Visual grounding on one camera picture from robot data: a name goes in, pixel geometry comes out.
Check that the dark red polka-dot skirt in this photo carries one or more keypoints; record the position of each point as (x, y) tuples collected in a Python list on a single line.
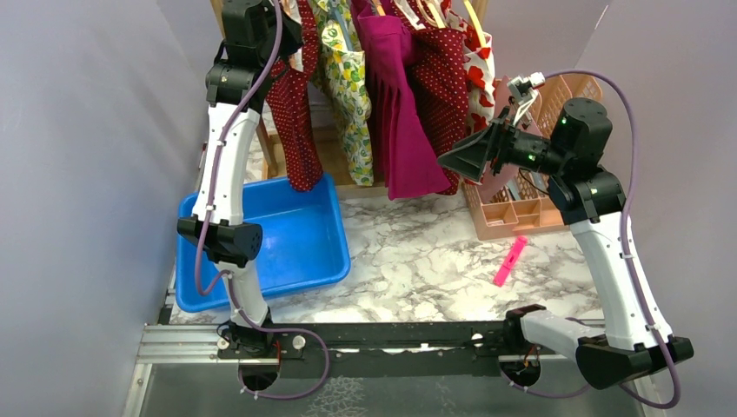
[(288, 100)]

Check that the pink clipboard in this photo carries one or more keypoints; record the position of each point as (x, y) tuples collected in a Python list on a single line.
[(493, 184)]

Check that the blue plastic bin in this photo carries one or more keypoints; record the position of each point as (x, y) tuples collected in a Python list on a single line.
[(304, 245)]

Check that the peach plastic organizer basket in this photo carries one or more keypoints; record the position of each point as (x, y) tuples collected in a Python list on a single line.
[(522, 207)]

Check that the red poppy print skirt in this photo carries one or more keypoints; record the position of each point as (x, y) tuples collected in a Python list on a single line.
[(478, 63)]

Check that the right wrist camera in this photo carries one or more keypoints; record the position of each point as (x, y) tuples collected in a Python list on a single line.
[(523, 93)]

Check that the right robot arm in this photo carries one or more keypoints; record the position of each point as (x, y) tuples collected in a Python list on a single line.
[(636, 340)]

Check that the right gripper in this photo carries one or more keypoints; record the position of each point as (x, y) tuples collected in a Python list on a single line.
[(470, 156)]

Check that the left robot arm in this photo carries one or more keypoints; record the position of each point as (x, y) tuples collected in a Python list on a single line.
[(255, 35)]

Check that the magenta pleated skirt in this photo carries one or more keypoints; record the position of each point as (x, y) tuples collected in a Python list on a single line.
[(408, 160)]

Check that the lemon print skirt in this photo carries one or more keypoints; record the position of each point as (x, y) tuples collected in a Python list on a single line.
[(341, 77)]

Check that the pink marker pen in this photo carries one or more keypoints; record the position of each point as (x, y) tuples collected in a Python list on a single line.
[(510, 260)]

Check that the grey-blue hanger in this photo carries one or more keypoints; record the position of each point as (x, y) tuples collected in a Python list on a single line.
[(339, 18)]

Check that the wooden clothes rack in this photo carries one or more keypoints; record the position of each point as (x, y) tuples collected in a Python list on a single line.
[(328, 146)]

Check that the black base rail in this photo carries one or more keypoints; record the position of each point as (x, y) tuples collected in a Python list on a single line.
[(370, 350)]

